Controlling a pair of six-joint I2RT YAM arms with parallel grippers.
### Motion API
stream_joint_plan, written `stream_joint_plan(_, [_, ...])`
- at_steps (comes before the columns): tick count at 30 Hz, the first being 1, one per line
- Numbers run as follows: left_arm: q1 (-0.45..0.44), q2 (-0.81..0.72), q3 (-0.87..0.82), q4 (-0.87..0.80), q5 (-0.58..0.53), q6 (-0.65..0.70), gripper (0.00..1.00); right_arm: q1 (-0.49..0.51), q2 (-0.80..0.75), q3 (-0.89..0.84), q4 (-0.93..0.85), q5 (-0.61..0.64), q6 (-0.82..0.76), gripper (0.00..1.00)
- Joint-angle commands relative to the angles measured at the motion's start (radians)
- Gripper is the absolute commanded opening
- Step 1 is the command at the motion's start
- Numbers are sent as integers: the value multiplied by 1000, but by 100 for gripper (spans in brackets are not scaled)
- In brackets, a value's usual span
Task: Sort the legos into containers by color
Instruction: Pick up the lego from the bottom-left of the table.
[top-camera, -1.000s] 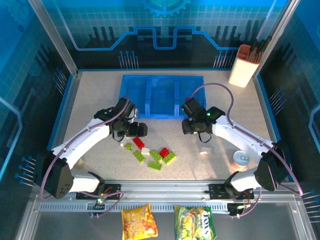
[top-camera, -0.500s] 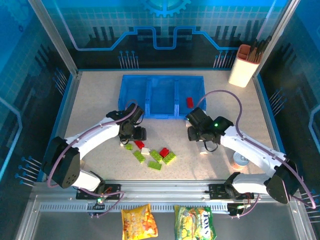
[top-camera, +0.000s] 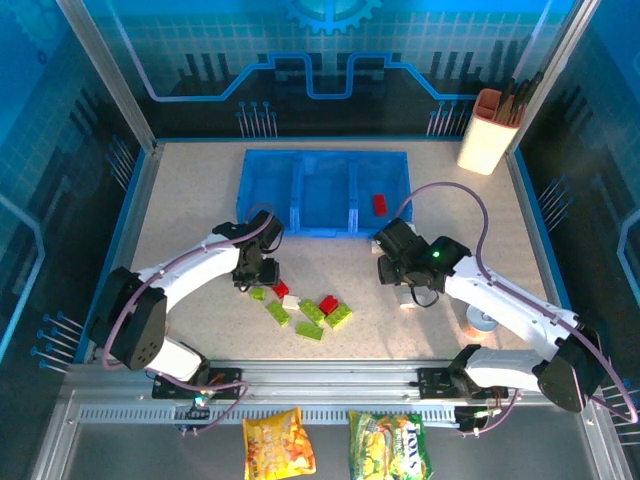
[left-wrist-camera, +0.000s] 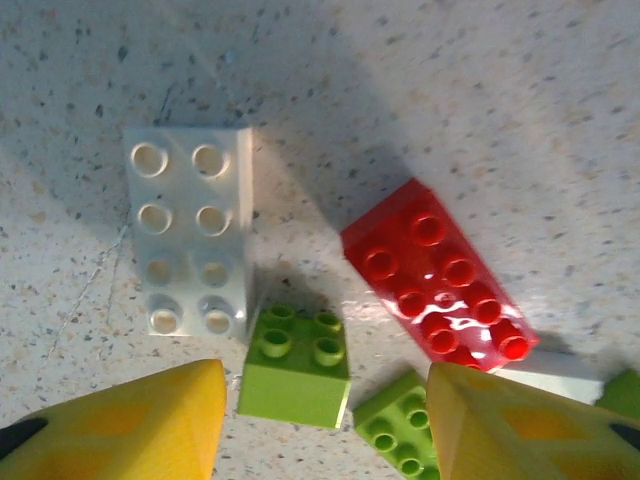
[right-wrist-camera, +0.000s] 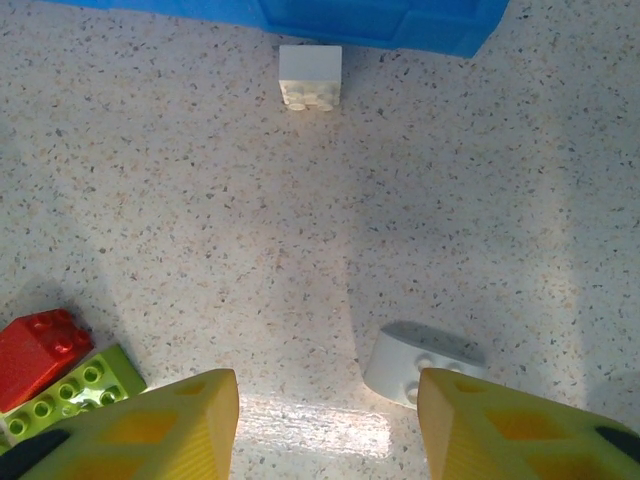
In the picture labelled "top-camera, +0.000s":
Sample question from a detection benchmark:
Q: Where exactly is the blue divided plastic bin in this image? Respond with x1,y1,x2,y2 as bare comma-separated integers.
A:
234,148,415,239

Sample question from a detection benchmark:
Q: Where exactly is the beige utensil holder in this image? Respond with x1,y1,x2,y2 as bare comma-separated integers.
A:
455,88,526,176

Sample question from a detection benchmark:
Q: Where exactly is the yellow snack bag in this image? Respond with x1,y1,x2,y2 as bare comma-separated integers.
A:
242,407,317,480

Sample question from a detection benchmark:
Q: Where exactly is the green snack bag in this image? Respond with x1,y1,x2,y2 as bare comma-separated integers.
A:
348,409,434,480

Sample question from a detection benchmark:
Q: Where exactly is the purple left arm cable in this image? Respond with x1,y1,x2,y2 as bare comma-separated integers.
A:
102,202,276,436

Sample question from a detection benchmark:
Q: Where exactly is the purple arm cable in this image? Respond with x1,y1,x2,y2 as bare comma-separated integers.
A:
399,180,640,436
102,202,276,436

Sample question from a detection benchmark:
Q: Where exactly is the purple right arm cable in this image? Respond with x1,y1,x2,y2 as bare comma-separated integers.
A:
399,180,640,436

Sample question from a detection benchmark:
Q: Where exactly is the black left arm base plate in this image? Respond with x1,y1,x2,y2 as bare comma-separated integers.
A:
151,367,245,401

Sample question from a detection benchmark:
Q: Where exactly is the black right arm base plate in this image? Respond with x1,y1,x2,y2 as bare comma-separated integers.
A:
416,367,510,401

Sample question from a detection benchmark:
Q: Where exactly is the aluminium frame rail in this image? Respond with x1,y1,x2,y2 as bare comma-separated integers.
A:
64,358,599,407

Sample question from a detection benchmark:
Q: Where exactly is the slotted grey cable duct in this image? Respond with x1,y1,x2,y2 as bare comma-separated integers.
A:
78,405,464,425

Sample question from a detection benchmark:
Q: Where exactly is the aluminium frame post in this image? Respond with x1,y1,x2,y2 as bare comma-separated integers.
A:
54,0,164,154
503,0,601,156

